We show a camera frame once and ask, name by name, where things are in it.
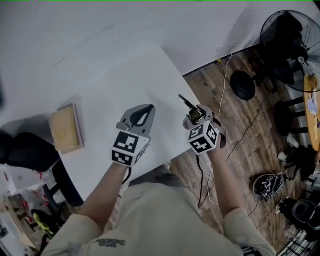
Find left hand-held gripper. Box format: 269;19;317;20
109;103;157;167

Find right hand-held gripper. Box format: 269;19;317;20
178;94;221;155

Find person's left forearm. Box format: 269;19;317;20
79;161;130;233

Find person's right forearm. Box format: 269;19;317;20
208;146;250;218

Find person's right hand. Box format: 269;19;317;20
211;111;228;150

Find white desk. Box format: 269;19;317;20
0;43;201;202

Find black standing fan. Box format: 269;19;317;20
229;9;320;102

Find person's beige shirt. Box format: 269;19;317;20
40;172;277;256

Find black high-back office chair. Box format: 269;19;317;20
261;13;310;88

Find black mesh office chair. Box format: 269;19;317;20
0;131;85;209

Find yellow-green cloth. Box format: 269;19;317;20
31;212;55;235

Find white papers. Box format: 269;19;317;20
306;96;320;117

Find round wooden table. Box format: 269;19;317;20
273;73;320;152

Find long white floor cable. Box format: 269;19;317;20
206;53;234;205

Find thin black floor cable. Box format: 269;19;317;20
225;93;270;162

